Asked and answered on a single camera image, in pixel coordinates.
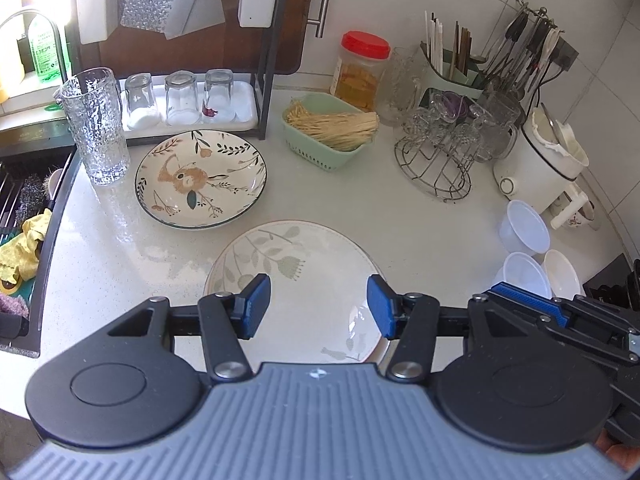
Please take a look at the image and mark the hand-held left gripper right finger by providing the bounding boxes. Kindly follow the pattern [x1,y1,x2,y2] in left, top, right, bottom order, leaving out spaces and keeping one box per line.
[366,275,532,381]

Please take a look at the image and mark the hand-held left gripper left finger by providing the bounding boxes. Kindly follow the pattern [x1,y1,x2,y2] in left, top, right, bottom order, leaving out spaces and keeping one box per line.
[106,274,272,381]

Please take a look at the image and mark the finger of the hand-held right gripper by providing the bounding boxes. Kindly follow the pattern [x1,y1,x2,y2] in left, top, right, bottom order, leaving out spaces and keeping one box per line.
[489,283,640,367]

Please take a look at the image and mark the translucent plastic bowl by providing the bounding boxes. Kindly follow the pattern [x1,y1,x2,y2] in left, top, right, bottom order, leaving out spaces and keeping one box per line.
[498,199,551,256]
[502,251,553,301]

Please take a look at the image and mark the white plastic bowl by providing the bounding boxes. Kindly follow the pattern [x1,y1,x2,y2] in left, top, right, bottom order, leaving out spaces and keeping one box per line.
[542,249,584,301]

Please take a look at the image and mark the leaf print ceramic plate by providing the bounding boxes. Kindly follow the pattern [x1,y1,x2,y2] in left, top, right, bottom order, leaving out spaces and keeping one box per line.
[202,220,389,364]

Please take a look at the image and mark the deer print ceramic plate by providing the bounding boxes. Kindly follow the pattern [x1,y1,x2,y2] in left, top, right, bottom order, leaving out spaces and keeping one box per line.
[134,130,268,231]

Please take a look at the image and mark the person's right hand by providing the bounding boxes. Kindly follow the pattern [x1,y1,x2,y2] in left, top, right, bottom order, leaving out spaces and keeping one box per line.
[596,430,640,472]

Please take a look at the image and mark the black induction cooker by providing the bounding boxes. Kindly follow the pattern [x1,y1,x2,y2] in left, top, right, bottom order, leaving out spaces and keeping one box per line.
[582,252,640,307]

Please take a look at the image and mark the small floral ceramic pot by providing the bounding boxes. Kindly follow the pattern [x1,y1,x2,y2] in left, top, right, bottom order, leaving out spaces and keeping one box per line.
[562,200,602,231]

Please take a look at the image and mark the white electric cooking pot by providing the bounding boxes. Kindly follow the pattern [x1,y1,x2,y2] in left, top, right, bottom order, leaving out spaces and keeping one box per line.
[492,105,592,231]

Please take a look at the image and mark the green plastic basket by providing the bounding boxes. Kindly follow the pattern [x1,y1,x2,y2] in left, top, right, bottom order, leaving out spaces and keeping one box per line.
[281,92,381,174]

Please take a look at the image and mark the clear stemmed glass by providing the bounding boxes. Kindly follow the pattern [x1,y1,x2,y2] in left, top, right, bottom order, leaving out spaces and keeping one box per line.
[402,107,441,147]
[452,105,496,154]

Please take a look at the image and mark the bundle of toothpicks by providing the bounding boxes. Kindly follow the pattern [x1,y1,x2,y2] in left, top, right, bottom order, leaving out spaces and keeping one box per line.
[285,101,380,152]

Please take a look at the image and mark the textured glass mug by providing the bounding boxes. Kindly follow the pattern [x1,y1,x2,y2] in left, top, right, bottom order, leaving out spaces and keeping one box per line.
[472,87,524,163]

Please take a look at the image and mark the white plastic tray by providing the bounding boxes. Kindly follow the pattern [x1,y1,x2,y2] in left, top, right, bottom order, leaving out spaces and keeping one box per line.
[120,80,261,134]

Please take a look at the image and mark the clear drinking glass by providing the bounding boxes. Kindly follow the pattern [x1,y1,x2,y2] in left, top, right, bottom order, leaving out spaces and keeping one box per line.
[202,69,237,123]
[124,73,163,130]
[164,71,202,126]

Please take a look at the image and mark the purple base stemmed glass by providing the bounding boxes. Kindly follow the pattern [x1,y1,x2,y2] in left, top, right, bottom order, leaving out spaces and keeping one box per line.
[432,89,473,126]

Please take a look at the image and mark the tall textured glass cup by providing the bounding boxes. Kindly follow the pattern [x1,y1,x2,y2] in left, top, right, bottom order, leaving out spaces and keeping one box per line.
[382,47,431,126]

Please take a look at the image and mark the black kitchen sink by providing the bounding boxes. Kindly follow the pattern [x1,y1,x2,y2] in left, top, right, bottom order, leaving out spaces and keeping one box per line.
[0,125,84,359]

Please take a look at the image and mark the green utensil holder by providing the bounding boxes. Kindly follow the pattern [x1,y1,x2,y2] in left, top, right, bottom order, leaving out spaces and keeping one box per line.
[419,42,488,106]

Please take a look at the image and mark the red lid plastic jar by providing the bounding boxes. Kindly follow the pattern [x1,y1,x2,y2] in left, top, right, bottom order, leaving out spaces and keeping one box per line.
[330,31,392,113]

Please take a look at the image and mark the tall textured glass pitcher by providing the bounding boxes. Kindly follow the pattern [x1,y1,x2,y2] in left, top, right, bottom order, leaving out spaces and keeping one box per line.
[54,67,132,187]

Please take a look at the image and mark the yellow cloth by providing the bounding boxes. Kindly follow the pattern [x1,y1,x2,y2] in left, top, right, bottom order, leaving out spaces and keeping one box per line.
[0,208,53,284]

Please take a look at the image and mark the black metal rack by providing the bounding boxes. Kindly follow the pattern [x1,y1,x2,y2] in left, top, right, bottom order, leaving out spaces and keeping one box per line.
[65,0,302,141]

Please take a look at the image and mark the steel wool scrubber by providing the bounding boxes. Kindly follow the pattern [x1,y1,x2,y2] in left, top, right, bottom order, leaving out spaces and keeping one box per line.
[15,175,49,221]

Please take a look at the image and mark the row of hanging utensils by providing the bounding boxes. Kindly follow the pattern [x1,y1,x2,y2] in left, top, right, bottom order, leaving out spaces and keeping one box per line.
[482,0,562,97]

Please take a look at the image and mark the bundle of brown chopsticks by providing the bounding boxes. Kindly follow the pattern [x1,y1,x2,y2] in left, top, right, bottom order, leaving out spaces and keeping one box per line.
[452,21,474,79]

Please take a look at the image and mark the bundle of white chopsticks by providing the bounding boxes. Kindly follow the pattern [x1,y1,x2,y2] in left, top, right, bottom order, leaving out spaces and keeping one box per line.
[425,10,447,79]

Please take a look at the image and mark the brown wooden cutting board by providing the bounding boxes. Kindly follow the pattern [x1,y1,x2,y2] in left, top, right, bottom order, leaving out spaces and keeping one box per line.
[97,0,319,79]

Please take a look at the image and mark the green dish soap bottle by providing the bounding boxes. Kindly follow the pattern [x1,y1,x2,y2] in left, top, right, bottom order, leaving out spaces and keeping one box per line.
[27,12,71,79]

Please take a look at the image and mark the metal faucet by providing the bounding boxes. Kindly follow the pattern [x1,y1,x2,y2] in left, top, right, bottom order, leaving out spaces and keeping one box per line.
[0,8,76,106]

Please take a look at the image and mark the round wire glass rack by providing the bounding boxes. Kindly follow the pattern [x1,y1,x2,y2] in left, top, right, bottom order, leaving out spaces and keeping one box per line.
[394,105,476,204]

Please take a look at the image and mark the black power cable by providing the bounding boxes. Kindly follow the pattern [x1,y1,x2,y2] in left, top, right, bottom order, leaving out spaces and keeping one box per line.
[527,60,566,111]

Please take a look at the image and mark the black wall outlet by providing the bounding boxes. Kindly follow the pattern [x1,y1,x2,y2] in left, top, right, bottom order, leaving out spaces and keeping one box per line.
[550,35,581,72]

